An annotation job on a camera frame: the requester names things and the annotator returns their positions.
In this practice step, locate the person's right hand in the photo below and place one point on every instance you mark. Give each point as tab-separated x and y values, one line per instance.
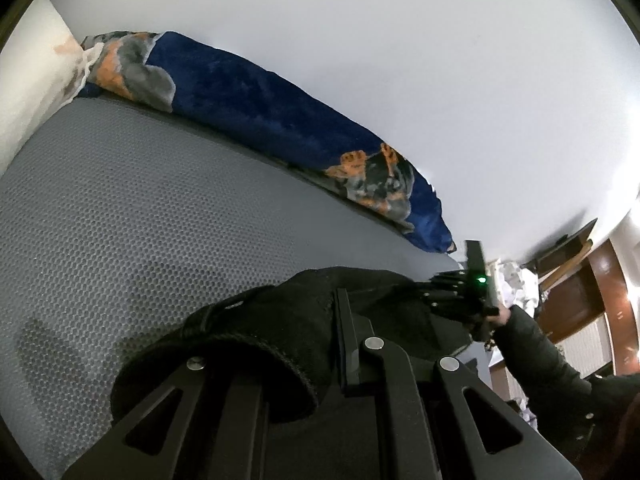
498	324

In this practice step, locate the white floral pillow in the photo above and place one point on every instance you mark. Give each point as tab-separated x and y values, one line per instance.
43	68

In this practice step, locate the white patterned cloth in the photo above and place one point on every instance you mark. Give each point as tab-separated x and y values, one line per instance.
515	285

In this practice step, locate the person's right forearm sleeve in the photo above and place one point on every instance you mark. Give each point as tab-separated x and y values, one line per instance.
593	422

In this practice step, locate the blue floral blanket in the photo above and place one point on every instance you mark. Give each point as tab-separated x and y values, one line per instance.
270	115

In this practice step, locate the brown wooden furniture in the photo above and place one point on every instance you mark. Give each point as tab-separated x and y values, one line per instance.
579	281

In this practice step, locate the white radiator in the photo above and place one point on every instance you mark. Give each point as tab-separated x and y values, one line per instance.
589	349

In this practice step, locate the grey mesh mattress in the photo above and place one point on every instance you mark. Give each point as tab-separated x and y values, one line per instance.
117	223

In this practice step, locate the black pants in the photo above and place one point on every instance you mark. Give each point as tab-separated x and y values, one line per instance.
286	334

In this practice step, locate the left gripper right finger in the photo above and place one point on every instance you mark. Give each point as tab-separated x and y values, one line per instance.
437	420

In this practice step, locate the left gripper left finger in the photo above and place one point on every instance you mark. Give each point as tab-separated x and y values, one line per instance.
198	424

